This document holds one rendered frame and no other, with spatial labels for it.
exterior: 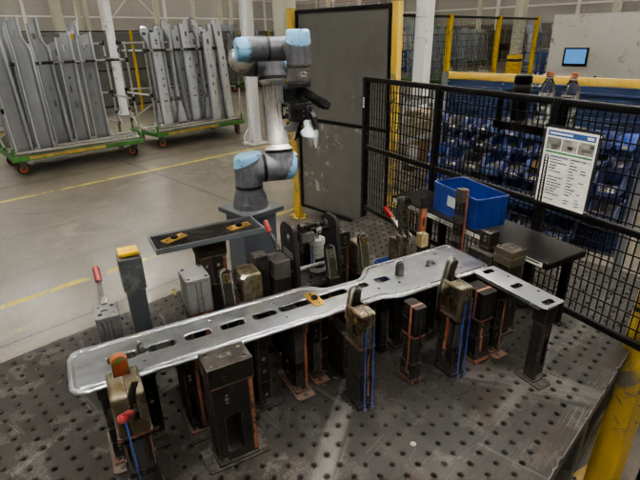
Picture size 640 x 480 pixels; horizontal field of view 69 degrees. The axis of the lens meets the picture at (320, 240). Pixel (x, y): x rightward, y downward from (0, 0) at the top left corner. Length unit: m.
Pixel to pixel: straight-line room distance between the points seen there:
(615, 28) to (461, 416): 7.13
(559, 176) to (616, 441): 1.05
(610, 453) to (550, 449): 0.79
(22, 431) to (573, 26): 8.00
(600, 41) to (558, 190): 6.33
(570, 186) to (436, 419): 0.99
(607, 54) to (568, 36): 0.62
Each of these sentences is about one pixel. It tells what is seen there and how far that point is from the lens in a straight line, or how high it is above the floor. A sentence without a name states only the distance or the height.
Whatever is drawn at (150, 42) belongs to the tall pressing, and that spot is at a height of 1.72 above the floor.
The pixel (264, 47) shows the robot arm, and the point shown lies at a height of 1.74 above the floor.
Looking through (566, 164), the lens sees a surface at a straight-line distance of 1.97.
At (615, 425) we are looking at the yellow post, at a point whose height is 0.37.
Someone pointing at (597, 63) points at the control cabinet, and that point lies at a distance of 8.24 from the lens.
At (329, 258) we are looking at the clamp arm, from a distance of 1.63.
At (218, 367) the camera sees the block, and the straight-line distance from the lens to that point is 1.22.
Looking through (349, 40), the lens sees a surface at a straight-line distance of 4.16.
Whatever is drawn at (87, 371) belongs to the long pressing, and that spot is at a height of 1.00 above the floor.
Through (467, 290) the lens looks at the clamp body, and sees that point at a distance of 1.53.
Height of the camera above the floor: 1.77
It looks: 24 degrees down
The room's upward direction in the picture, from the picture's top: 1 degrees counter-clockwise
